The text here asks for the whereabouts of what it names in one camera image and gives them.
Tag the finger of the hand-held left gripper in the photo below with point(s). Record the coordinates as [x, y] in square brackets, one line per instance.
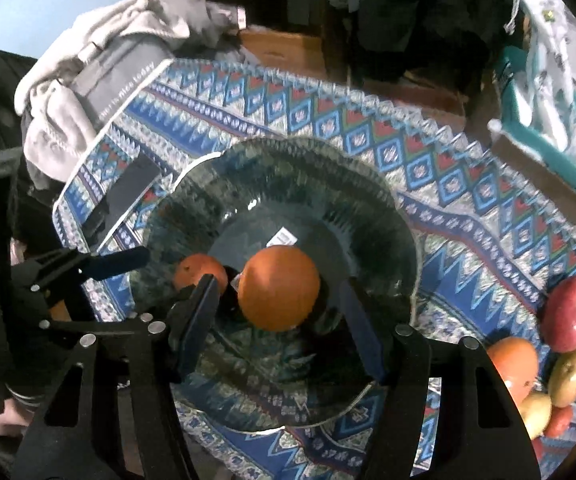
[118, 262]
[135, 180]

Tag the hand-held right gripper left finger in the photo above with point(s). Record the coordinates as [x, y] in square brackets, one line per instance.
[199, 317]

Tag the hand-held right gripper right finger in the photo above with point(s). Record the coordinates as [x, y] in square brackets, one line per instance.
[362, 335]

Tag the small orange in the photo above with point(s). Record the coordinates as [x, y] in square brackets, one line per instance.
[195, 270]

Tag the large orange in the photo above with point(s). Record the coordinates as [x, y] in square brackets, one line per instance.
[278, 285]

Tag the dark glass scalloped bowl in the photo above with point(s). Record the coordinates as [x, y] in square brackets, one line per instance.
[318, 195]

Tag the yellow apple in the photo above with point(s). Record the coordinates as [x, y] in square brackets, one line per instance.
[535, 412]

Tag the large red apple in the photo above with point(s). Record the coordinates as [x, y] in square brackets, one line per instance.
[567, 312]

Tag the yellow-green pear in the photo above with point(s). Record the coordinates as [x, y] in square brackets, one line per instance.
[570, 375]

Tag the small dark red apple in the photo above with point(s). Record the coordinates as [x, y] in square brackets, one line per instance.
[558, 421]

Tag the dark grey folded garment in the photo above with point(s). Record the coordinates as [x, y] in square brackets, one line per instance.
[118, 70]

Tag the blue patterned blanket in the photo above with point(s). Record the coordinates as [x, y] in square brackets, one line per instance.
[467, 260]

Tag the small cardboard box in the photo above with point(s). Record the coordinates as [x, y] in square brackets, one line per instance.
[283, 50]

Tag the cardboard box under teal box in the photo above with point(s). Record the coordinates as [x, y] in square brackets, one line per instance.
[532, 180]

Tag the dark hanging clothing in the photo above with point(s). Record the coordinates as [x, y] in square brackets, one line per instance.
[392, 5]

